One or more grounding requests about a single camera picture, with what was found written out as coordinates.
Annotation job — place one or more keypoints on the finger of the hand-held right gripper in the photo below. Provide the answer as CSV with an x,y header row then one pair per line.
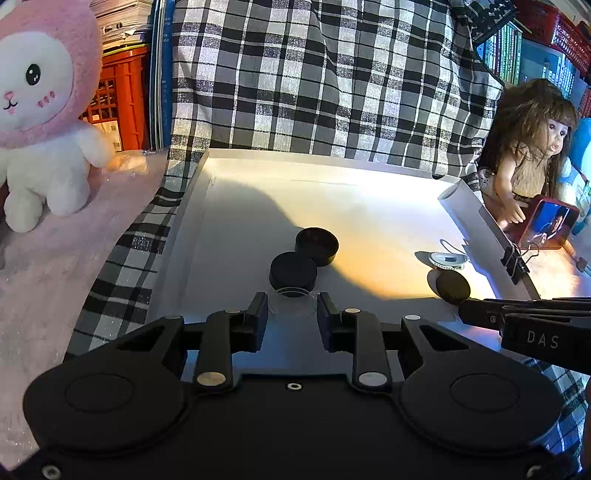
x,y
480,310
554,314

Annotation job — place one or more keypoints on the white cardboard box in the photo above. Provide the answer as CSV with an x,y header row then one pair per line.
x,y
369,221

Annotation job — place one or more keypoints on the red smartphone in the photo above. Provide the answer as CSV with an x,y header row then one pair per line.
x,y
549,221

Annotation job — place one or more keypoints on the clear round plastic dish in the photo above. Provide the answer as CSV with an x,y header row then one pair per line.
x,y
295,302

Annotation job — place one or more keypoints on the stack of paper books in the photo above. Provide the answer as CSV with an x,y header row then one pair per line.
x,y
120,23

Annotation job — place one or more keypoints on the black white plaid cloth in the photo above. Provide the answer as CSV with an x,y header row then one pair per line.
x,y
323,69

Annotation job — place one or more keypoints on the upright blue folders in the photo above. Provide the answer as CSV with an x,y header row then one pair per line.
x,y
161,69

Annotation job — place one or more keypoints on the row of blue books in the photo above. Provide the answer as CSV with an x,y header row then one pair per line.
x,y
508,50

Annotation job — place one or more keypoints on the black binder clip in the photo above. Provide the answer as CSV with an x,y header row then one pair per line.
x,y
515,265

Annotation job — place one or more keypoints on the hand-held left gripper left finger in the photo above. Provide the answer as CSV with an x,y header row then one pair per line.
x,y
256,323

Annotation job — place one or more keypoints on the brown-haired doll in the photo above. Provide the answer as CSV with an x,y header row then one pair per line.
x,y
531,170

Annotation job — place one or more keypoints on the red plastic crate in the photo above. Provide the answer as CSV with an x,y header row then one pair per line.
x,y
129,92

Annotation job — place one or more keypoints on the black round lid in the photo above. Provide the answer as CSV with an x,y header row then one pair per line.
x,y
293,272
317,244

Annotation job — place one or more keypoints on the small white blue clip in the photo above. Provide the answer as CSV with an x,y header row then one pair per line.
x,y
448,261

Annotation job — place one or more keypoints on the red plastic basket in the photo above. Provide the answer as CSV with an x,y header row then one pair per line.
x,y
568,37

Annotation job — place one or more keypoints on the pink white rabbit plush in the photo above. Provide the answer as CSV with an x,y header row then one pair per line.
x,y
41,161

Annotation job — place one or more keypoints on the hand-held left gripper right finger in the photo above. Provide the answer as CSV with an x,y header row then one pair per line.
x,y
330,323

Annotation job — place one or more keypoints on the pink white bedsheet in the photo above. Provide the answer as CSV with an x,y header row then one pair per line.
x,y
46,286

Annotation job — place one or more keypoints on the black disc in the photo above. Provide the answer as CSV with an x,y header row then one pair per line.
x,y
455,286

